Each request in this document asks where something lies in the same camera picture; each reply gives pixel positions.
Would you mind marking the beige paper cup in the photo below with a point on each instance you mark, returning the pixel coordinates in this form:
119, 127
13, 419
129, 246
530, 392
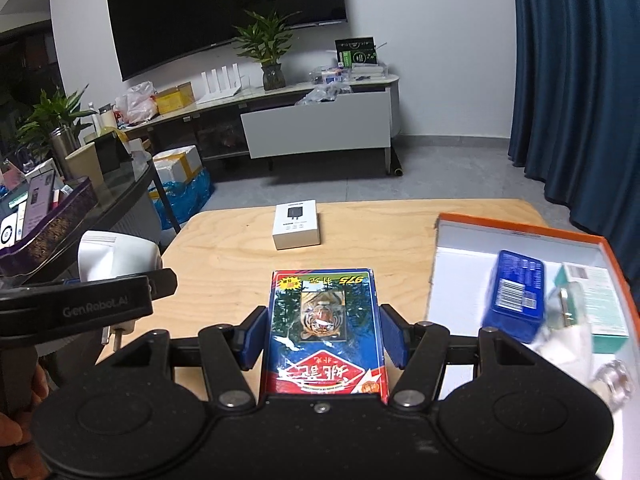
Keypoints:
84, 165

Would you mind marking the blue plastic bag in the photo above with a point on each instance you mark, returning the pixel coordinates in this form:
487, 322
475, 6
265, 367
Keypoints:
185, 197

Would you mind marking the orange white cardboard box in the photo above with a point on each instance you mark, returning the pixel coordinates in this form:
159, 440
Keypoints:
460, 270

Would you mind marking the red blue playing card box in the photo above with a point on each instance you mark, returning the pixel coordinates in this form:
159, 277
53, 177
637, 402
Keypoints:
325, 330

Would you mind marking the white plastic bottle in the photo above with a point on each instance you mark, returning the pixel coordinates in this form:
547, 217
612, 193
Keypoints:
95, 117

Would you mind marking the white plug-in heater with bottle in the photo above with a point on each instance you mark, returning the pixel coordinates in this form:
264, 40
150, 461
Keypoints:
562, 345

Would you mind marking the white tv cabinet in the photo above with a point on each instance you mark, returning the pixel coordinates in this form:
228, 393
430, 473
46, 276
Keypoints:
320, 127

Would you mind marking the blue tin box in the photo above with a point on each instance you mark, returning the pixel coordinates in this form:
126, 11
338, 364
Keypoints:
515, 295

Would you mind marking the purple patterned box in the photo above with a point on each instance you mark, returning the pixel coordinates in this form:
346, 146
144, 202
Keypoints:
55, 225

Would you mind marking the pile of clear packets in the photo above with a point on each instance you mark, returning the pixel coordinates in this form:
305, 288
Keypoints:
324, 95

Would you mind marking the clear glass bottle white cap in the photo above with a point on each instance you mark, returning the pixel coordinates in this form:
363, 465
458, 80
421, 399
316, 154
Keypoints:
615, 384

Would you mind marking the black roll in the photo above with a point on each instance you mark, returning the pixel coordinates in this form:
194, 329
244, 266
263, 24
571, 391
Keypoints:
397, 171

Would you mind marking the potted plant in dark vase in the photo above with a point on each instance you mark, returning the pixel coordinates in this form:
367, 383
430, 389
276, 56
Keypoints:
270, 55

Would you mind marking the red white plastic bag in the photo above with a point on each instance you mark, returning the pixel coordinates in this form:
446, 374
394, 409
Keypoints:
136, 102

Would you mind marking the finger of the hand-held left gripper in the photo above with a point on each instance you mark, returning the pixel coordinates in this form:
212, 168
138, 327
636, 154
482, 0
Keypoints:
164, 284

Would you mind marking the small white charger box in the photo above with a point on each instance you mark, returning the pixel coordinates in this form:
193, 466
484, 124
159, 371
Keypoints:
297, 225

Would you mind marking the blue curtain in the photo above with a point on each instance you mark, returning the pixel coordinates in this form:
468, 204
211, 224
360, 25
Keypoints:
575, 85

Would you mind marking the teal white box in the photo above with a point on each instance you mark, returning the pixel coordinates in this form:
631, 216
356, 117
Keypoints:
600, 300

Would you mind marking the white router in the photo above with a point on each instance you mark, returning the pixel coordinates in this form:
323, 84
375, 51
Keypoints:
220, 85

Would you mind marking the stainless steel tumbler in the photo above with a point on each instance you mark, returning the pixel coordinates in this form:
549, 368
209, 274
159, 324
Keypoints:
64, 150

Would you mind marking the black television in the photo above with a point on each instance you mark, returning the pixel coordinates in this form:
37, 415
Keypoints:
225, 10

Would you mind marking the dark curved side desk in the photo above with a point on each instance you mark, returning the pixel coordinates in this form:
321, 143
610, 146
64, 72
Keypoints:
125, 195

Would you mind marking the green black box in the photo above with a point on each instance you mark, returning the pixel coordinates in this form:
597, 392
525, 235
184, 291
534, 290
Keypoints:
356, 52

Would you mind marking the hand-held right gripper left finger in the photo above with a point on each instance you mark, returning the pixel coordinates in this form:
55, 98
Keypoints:
252, 337

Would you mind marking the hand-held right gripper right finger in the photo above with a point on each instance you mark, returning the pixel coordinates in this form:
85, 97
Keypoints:
395, 337

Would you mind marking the large leafy potted plant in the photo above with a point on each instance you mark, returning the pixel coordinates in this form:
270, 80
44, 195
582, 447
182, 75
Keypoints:
55, 115

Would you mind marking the white yellow cardboard box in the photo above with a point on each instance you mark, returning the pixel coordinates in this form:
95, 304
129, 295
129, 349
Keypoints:
177, 162

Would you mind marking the person's left hand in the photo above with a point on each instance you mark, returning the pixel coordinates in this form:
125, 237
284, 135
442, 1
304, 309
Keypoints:
39, 385

